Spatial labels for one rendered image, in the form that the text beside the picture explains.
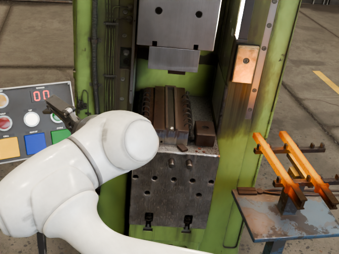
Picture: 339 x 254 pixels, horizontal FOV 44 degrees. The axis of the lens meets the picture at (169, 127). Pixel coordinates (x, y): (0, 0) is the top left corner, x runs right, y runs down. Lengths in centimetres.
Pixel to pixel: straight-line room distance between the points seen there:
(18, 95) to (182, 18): 68
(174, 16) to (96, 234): 110
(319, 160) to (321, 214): 182
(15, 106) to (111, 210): 90
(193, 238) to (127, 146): 153
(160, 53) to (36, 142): 59
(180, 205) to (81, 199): 137
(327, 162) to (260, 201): 191
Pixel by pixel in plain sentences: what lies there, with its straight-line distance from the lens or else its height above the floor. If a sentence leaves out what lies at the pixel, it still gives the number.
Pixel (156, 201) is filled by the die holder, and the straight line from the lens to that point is 199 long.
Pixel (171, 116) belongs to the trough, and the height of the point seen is 99.
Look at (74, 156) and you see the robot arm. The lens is 69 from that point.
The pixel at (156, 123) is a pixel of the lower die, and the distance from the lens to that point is 185.
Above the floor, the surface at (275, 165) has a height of 104.
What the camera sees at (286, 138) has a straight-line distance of 183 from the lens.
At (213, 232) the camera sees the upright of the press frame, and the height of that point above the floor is 25.
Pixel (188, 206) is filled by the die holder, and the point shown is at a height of 61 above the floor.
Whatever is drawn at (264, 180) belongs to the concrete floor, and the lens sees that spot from 330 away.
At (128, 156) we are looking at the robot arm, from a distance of 67.
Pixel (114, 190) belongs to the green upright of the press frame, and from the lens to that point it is 222.
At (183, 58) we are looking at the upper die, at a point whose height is 133.
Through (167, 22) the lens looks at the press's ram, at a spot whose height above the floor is 146.
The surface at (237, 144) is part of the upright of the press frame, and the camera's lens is 206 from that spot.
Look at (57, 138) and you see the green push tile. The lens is 169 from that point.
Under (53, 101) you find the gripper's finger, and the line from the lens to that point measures 96.
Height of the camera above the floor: 195
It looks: 32 degrees down
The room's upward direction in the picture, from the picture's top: 7 degrees clockwise
